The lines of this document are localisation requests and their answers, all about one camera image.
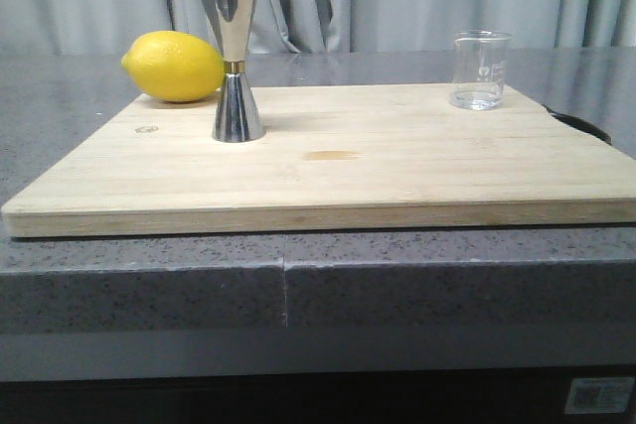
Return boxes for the clear glass measuring beaker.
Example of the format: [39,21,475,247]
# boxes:
[449,30,512,111]

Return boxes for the silver metal jigger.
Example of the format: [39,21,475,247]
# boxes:
[201,0,265,143]

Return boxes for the light wooden cutting board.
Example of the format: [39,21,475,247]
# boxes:
[2,83,635,237]

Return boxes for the yellow lemon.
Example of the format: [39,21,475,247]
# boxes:
[120,31,225,102]

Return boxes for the white QR code label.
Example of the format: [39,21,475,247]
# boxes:
[564,376,635,415]

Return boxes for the black board strap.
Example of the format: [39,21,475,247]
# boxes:
[542,103,614,143]

